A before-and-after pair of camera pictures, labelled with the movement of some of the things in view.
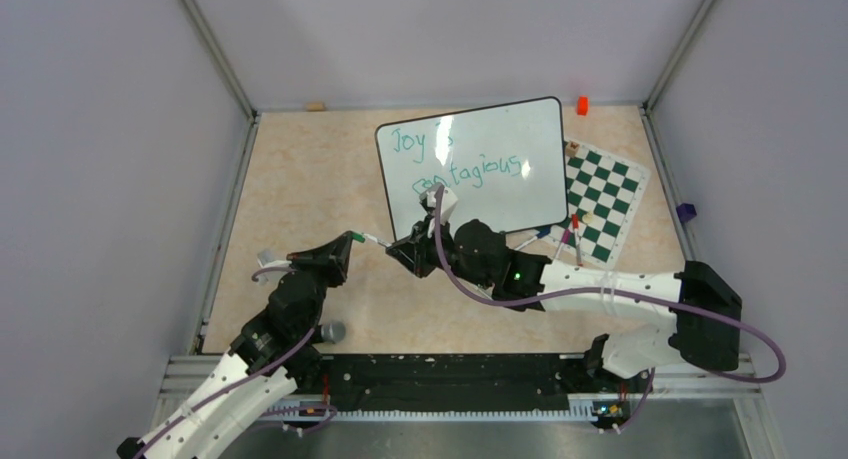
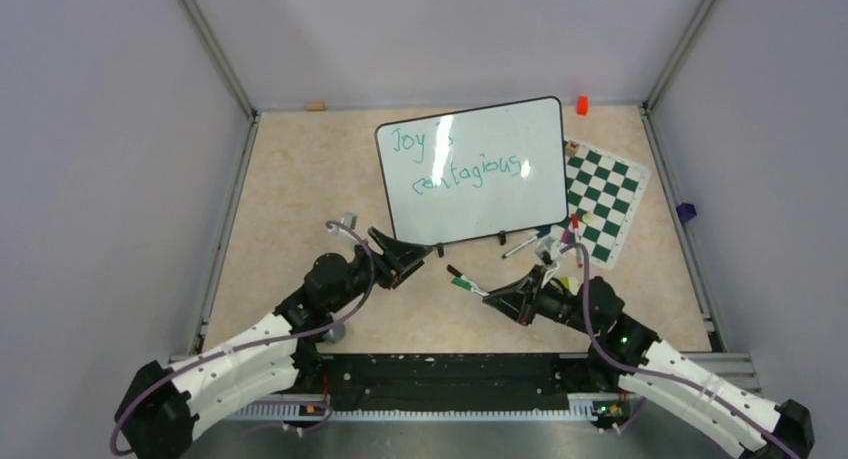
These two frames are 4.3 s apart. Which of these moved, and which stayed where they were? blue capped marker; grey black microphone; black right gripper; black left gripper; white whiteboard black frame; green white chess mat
Moved: black left gripper; black right gripper
Stayed: white whiteboard black frame; grey black microphone; green white chess mat; blue capped marker
